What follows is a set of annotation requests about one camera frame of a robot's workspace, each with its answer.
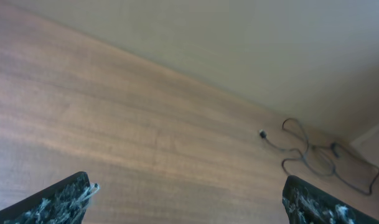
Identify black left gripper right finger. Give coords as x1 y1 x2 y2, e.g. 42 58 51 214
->
282 175 379 224

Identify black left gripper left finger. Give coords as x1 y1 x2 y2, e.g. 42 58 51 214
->
0 171 100 224

